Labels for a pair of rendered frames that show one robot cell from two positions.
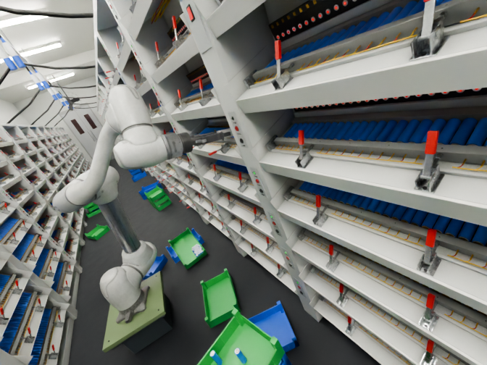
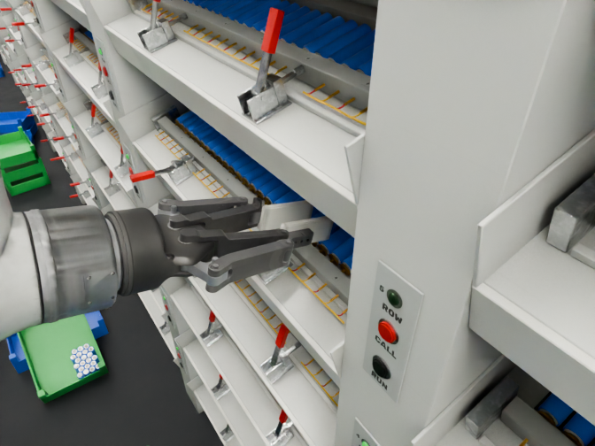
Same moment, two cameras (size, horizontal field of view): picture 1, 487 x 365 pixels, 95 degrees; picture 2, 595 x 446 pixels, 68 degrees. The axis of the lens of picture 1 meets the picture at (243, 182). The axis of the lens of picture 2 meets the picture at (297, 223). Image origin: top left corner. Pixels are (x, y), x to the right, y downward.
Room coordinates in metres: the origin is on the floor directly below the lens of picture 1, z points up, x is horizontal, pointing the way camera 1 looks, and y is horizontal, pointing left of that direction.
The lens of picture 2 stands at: (0.52, 0.05, 1.31)
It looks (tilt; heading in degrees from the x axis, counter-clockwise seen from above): 37 degrees down; 349
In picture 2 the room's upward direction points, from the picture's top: straight up
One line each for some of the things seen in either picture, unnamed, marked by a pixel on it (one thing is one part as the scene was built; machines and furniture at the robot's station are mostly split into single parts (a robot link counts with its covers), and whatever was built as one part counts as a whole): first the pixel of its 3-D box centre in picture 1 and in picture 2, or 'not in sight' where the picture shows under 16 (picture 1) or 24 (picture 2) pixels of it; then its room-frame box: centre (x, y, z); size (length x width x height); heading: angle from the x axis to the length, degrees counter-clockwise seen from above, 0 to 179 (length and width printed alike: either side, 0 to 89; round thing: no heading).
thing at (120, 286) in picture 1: (119, 285); not in sight; (1.07, 0.91, 0.39); 0.18 x 0.16 x 0.22; 155
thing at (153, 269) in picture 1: (146, 266); not in sight; (1.64, 1.08, 0.04); 0.30 x 0.20 x 0.08; 62
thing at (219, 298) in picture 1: (219, 295); not in sight; (1.04, 0.43, 0.04); 0.30 x 0.20 x 0.08; 6
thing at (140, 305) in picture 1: (130, 303); not in sight; (1.04, 0.92, 0.26); 0.22 x 0.18 x 0.06; 4
